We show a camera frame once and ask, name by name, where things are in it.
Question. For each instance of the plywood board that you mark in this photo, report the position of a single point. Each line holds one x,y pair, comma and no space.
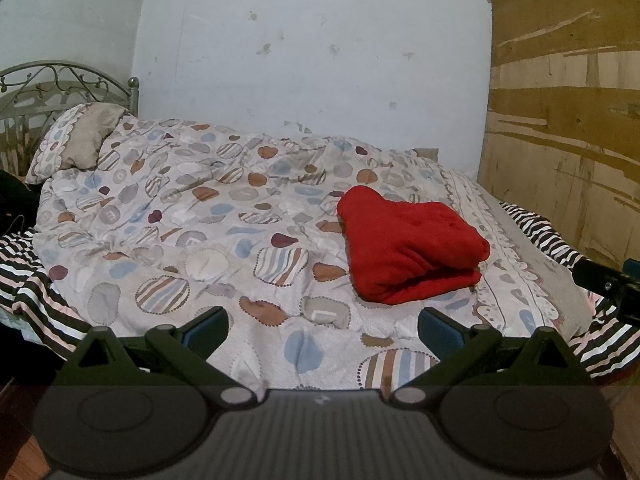
565,110

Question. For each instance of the red long-sleeved sweater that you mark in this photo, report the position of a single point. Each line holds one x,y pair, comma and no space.
410,250

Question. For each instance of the grey patterned pillow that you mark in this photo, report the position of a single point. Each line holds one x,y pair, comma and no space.
87,135

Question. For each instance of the patterned white duvet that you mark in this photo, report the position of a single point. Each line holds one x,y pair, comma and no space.
200,200

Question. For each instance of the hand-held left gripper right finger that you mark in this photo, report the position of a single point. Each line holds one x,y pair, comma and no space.
440,332

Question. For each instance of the brown cushion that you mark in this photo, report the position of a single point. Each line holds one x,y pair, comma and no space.
426,152

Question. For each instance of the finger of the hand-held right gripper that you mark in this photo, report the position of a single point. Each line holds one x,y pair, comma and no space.
595,275

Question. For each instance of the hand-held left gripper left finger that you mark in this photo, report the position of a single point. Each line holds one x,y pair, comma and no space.
205,332

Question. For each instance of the metal bed headboard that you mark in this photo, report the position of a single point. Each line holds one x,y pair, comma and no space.
45,90

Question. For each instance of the black white striped bed sheet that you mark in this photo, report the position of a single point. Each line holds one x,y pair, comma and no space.
30,285

